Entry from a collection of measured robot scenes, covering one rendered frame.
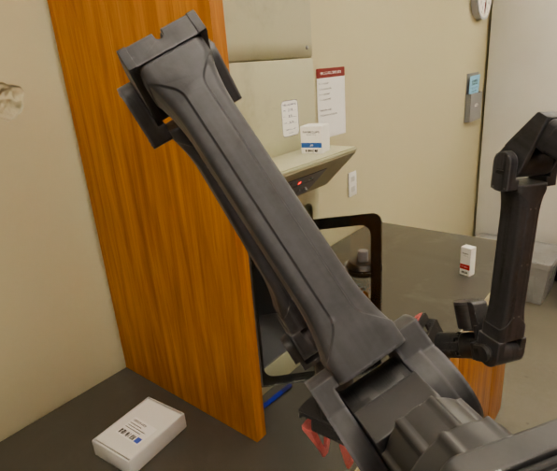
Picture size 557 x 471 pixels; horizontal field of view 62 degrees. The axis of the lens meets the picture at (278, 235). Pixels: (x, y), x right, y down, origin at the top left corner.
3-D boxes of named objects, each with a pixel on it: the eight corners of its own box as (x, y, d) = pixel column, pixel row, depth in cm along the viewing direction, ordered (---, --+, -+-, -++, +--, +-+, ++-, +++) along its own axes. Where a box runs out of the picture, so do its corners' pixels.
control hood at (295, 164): (229, 219, 96) (224, 171, 92) (319, 183, 119) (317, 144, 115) (273, 227, 89) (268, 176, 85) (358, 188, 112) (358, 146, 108)
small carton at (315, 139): (301, 153, 104) (299, 126, 102) (309, 149, 109) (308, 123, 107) (321, 153, 102) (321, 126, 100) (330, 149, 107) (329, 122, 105)
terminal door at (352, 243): (255, 386, 110) (238, 227, 97) (380, 369, 113) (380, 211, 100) (255, 388, 110) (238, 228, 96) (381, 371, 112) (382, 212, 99)
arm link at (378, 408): (388, 461, 29) (456, 411, 30) (322, 369, 38) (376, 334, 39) (432, 536, 33) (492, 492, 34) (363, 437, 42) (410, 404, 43)
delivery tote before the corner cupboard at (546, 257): (457, 287, 359) (460, 248, 347) (477, 269, 388) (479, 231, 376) (545, 309, 320) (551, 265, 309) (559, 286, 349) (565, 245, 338)
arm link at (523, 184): (516, 153, 77) (565, 149, 81) (491, 149, 82) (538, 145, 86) (487, 375, 91) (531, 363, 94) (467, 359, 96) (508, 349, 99)
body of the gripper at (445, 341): (429, 318, 109) (459, 317, 104) (445, 351, 112) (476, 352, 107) (419, 336, 105) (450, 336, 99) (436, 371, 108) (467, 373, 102)
